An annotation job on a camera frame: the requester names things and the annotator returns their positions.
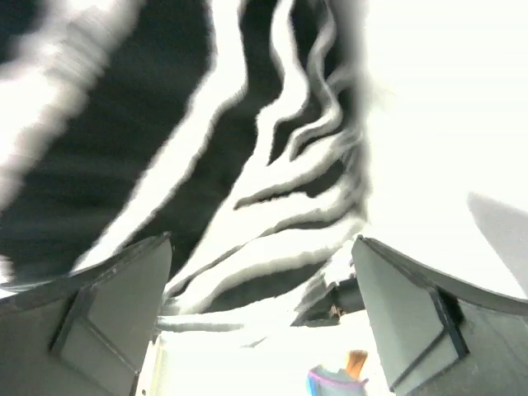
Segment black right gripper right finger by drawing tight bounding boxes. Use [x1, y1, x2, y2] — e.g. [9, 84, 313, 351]
[351, 236, 527, 396]

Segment zebra print pillowcase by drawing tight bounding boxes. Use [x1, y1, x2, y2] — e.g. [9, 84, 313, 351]
[1, 1, 370, 332]

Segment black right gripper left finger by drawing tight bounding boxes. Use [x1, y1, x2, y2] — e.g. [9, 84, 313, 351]
[1, 234, 172, 396]

